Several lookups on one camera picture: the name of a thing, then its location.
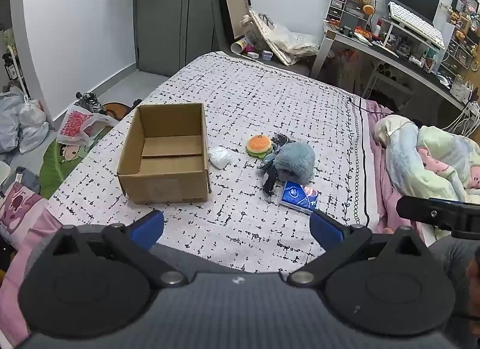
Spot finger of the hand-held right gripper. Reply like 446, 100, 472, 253
397, 195, 480, 239

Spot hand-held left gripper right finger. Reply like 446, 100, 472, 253
287, 209, 432, 290

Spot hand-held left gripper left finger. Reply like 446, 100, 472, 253
45, 209, 189, 290

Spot blue tissue packet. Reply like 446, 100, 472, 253
278, 180, 319, 214

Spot brown cardboard box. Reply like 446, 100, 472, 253
117, 102, 212, 205
213, 0, 253, 45

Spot blue fluffy plush toy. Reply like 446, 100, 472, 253
257, 142, 316, 196

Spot clear bag of black screws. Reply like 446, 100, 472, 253
271, 132, 298, 147

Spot burger plush toy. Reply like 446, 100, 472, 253
245, 134, 274, 158

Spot person's grey clothing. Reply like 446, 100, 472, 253
427, 236, 480, 320

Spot pink bed sheet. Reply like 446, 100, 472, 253
362, 99, 426, 239

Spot pastel printed blanket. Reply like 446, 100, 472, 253
374, 114, 480, 222

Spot green cartoon mat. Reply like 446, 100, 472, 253
39, 126, 114, 199

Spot pink printed plastic bag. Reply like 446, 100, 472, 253
56, 104, 119, 146

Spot pink cartoon pillow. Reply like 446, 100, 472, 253
0, 182, 64, 250

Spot black shoes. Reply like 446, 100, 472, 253
74, 92, 106, 114

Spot white desk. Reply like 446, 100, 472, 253
309, 20, 480, 117

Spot white black-patterned bedspread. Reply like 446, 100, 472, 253
45, 50, 376, 272

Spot white plastic bag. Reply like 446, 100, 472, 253
0, 85, 50, 155

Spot clear plastic bag with items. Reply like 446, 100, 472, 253
249, 9, 320, 66

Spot white keyboard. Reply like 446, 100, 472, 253
387, 1, 446, 50

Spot paper cup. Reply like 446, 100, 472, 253
230, 38, 249, 56

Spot dark grey wardrobe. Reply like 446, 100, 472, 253
133, 0, 226, 78

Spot framed picture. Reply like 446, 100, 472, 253
451, 0, 480, 16

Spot small desktop drawer organizer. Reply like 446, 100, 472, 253
325, 0, 367, 31

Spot brown flat cardboard box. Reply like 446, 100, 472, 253
213, 0, 253, 45

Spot white power cables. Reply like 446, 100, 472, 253
444, 98, 480, 136

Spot black cable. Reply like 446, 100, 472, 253
347, 96, 394, 115

